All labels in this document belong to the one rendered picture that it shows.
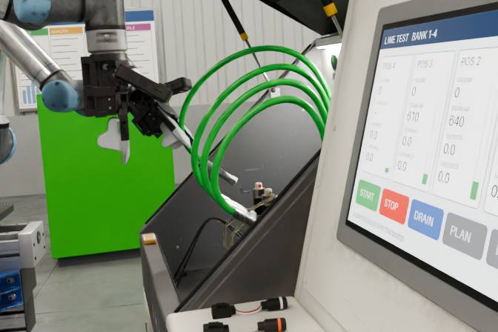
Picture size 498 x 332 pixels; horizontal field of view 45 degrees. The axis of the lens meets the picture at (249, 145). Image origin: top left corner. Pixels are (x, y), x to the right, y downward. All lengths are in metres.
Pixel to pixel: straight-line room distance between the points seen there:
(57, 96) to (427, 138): 0.96
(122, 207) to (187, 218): 3.04
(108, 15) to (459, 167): 0.72
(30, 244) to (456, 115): 1.21
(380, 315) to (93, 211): 4.02
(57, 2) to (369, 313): 0.73
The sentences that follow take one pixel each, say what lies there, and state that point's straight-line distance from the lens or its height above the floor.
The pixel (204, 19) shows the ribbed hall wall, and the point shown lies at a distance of 7.86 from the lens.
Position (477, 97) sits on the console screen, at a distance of 0.66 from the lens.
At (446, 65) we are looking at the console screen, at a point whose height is 1.36.
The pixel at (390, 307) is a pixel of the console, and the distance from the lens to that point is 0.77.
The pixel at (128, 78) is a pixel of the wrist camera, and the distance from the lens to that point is 1.17.
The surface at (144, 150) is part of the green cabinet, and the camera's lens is 4.65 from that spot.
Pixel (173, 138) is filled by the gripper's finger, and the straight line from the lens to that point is 1.45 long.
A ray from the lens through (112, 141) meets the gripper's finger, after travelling 1.18.
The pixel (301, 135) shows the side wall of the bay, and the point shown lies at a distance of 1.72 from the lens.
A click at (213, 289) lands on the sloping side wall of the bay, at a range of 1.04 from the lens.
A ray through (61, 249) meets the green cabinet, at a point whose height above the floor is 0.15.
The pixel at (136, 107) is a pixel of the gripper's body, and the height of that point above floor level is 1.29.
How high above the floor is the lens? 1.36
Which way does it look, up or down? 7 degrees down
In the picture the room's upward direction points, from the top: 3 degrees counter-clockwise
